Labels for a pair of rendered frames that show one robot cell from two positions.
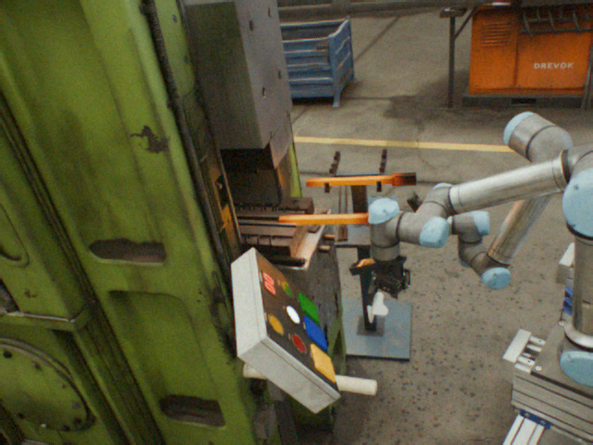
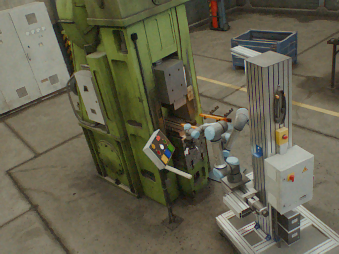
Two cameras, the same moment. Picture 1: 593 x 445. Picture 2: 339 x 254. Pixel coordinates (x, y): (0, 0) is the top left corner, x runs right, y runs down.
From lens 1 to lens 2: 2.44 m
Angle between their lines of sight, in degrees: 23
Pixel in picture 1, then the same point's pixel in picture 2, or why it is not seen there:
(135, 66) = (137, 84)
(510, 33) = not seen: outside the picture
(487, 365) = not seen: hidden behind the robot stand
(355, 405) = (205, 194)
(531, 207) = (232, 134)
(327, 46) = (276, 47)
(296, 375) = (155, 158)
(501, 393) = not seen: hidden behind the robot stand
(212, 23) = (159, 74)
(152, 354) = (140, 155)
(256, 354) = (146, 150)
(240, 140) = (165, 101)
